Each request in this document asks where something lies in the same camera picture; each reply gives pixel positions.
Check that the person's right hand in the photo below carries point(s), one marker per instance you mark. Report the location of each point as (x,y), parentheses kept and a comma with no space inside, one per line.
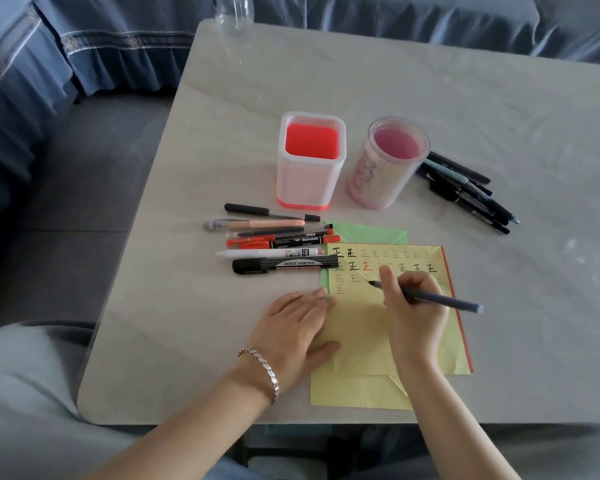
(420,329)

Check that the person's left hand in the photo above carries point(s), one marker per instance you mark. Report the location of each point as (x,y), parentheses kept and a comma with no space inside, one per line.
(290,334)

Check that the person's left thumb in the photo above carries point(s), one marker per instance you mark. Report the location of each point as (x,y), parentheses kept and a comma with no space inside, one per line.
(326,351)

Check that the person's right thumb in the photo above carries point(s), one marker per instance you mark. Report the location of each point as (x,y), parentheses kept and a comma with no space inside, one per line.
(395,305)

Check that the yellow paper sheet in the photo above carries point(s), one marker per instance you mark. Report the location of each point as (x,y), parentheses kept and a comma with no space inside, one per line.
(360,344)

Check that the blue-grey pen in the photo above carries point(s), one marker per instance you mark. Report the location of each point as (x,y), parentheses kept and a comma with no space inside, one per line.
(460,303)

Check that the person's left forearm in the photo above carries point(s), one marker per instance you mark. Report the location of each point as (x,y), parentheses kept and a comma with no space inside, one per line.
(195,429)

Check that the person's right forearm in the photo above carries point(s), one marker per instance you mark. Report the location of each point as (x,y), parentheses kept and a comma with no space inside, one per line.
(455,424)

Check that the red paper sheet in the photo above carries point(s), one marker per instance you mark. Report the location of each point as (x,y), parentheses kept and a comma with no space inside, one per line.
(457,294)

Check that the green paper sheet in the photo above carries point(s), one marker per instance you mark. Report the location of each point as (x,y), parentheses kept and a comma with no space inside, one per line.
(375,233)

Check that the thick black marker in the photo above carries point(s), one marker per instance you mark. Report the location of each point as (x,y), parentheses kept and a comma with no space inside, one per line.
(250,266)

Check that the round pink pen holder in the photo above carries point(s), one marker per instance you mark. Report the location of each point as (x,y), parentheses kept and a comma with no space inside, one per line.
(375,179)

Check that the thin black pen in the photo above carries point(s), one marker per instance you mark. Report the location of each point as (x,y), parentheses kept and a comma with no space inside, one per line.
(280,231)

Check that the white pen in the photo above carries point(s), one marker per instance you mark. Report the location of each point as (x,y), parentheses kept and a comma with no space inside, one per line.
(240,253)

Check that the red black marker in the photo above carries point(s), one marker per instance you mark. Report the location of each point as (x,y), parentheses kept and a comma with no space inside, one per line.
(250,240)

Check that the pile of dark pens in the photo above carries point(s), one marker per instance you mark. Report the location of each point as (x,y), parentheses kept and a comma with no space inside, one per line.
(467,192)

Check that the clear orange pen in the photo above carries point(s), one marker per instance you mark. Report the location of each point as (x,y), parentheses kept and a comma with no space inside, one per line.
(260,225)

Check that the square white red pen holder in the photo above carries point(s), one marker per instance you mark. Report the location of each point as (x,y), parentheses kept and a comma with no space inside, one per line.
(307,174)

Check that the black grey gel pen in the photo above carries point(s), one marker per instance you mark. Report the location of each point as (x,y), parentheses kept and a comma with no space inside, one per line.
(245,209)

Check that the plain blue fabric cover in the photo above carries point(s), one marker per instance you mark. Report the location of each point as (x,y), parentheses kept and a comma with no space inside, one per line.
(430,19)

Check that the clear plastic bottle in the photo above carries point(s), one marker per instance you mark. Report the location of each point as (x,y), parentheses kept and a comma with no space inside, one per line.
(234,14)

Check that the blue striped fabric cover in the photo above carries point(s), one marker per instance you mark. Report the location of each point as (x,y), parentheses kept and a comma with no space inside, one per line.
(105,39)

